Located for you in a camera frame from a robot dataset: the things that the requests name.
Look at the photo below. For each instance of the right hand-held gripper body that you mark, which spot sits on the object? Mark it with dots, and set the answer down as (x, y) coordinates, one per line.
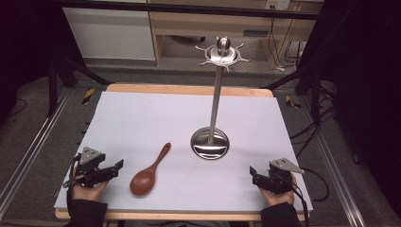
(280, 178)

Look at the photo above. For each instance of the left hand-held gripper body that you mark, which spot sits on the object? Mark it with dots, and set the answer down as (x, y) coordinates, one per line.
(89, 171)

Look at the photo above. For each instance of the person's right hand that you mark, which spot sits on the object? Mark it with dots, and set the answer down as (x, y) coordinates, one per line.
(277, 198)

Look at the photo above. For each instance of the person's left hand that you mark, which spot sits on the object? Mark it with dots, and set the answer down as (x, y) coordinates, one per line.
(87, 193)

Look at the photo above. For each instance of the brown wooden spoon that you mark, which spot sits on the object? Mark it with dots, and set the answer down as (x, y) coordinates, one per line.
(144, 181)

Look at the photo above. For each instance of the white table mat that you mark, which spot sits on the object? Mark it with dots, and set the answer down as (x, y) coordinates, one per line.
(157, 119)

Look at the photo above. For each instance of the yellow black tape marker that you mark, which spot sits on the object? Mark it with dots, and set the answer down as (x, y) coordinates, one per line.
(292, 102)
(88, 96)

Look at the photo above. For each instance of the metal utensil hanging stand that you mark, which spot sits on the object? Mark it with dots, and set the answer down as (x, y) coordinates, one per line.
(215, 104)

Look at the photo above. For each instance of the white cabinet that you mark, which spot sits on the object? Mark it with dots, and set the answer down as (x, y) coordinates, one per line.
(110, 31)

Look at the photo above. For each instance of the black curtain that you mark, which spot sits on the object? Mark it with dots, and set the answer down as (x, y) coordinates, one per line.
(25, 47)
(369, 78)

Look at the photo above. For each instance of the wooden desk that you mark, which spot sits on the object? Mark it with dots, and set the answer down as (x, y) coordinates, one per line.
(208, 22)

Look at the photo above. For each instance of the white power strip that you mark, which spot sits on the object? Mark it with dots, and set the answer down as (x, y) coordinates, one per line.
(277, 4)

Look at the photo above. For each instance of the metal floor rail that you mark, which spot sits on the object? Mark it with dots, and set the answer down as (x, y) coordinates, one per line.
(334, 170)
(34, 142)

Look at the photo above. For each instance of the black metal frame stand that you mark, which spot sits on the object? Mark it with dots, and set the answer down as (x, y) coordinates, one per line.
(315, 91)
(53, 85)

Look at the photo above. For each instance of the black horizontal frame bar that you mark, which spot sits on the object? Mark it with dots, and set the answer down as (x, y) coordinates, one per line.
(189, 8)

